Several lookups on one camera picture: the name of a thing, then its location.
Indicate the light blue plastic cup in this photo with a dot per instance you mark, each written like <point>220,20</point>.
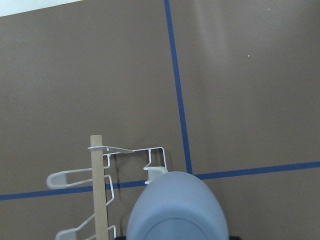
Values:
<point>177,206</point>

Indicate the white wire cup holder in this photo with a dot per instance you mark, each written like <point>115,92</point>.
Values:
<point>102,185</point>

